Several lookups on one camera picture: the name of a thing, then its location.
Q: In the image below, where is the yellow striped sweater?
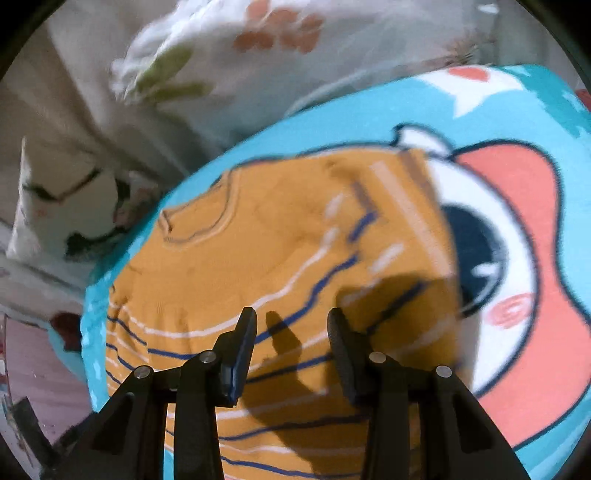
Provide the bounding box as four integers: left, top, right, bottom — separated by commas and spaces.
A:
105, 150, 472, 480

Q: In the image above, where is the white pillow with black print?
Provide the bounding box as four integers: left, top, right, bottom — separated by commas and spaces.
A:
8, 137, 163, 265

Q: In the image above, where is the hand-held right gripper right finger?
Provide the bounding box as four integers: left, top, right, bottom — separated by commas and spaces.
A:
326, 307, 532, 480

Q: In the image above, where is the teal printed plush blanket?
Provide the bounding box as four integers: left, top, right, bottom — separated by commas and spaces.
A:
48, 65, 591, 480

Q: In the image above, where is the white floral pillow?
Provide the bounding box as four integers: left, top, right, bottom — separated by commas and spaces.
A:
111, 0, 502, 144

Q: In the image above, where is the black object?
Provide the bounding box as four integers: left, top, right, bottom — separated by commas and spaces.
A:
10, 398, 52, 464

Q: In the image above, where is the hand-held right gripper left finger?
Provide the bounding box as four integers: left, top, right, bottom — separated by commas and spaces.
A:
69, 307, 258, 480

